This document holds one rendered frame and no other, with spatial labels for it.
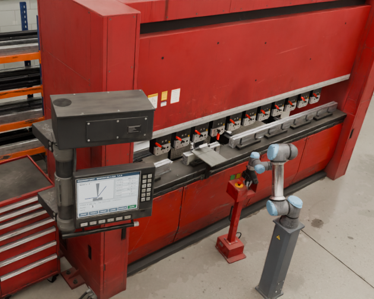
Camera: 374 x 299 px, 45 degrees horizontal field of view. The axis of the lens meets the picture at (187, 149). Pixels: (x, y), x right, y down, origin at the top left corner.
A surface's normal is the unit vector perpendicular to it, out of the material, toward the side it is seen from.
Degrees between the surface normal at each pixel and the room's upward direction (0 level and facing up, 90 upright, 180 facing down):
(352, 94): 90
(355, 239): 0
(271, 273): 90
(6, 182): 0
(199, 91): 90
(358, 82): 90
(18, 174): 0
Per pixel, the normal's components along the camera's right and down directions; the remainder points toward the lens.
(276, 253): -0.81, 0.23
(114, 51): 0.64, 0.46
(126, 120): 0.37, 0.52
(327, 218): 0.11, -0.85
